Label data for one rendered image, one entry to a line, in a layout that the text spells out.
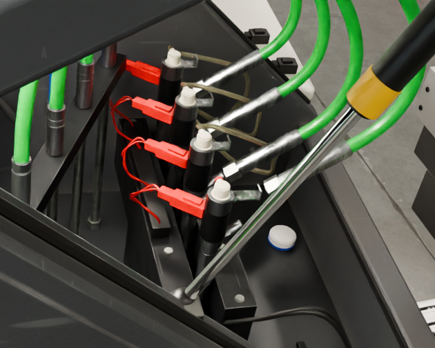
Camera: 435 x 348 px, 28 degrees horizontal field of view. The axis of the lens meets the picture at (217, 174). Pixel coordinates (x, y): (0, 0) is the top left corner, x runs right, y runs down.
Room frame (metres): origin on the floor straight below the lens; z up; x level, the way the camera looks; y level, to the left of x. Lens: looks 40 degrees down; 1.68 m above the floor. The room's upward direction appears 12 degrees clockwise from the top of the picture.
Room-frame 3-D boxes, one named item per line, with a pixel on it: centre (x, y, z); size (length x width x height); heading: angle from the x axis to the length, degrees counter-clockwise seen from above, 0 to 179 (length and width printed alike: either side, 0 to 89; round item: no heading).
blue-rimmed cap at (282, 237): (0.91, -0.11, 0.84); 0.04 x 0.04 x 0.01
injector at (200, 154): (0.75, 0.01, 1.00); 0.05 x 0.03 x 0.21; 111
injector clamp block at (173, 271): (0.78, 0.04, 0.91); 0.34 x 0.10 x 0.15; 21
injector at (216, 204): (0.67, -0.02, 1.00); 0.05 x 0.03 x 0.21; 111
